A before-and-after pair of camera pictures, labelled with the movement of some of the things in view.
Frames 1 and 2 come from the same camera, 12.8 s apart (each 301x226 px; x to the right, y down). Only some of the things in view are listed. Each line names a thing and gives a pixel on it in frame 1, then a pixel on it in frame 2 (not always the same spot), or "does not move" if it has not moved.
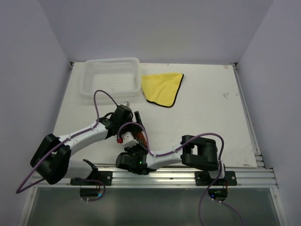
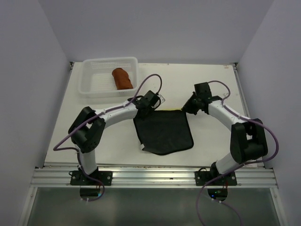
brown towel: (140, 136) to (122, 79)
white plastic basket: (116, 77) does not move
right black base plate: (203, 178) does not move
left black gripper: (137, 117) to (151, 108)
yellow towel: (162, 89) to (164, 132)
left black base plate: (106, 177) does not move
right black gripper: (129, 149) to (187, 106)
